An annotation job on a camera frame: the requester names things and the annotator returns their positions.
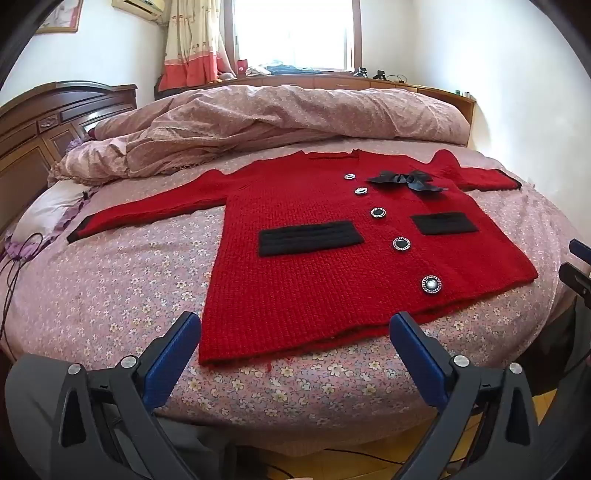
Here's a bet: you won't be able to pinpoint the dark folded clothes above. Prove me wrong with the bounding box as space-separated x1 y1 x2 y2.
267 62 346 75

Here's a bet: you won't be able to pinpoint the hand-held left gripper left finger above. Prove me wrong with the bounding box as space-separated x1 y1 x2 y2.
52 311 202 480

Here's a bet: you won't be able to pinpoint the framed wall picture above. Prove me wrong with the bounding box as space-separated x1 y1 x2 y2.
34 0 84 34

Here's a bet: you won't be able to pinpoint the bed with floral sheet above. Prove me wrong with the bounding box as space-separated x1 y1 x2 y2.
0 147 583 446

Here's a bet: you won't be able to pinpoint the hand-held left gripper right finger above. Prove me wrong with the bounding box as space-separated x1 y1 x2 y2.
389 311 550 480

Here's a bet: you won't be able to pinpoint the floral curtain with red hem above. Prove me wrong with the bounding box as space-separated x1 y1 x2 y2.
156 0 239 91

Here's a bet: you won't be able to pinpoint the thin black cable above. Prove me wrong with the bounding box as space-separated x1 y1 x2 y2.
0 233 45 352

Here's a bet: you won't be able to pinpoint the red knitted cardigan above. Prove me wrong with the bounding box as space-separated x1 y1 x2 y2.
67 148 523 368

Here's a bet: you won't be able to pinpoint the pink floral quilt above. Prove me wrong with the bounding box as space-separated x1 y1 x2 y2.
48 84 473 186

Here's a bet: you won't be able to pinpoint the person's grey trouser leg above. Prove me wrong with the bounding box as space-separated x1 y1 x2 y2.
4 354 70 480

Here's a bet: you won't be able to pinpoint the black floor cable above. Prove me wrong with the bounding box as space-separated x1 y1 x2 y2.
318 449 419 466

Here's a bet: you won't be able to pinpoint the wooden window ledge cabinet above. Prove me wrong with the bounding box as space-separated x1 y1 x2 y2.
203 71 476 126

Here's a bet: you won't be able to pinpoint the bright window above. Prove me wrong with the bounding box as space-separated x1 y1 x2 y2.
233 0 363 75

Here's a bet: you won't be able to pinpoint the dark wooden headboard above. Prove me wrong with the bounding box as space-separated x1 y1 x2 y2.
0 81 139 241

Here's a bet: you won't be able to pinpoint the white air conditioner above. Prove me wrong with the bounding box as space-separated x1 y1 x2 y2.
112 0 166 20

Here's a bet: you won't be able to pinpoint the pale purple pillow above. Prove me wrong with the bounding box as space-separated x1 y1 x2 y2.
2 179 99 259

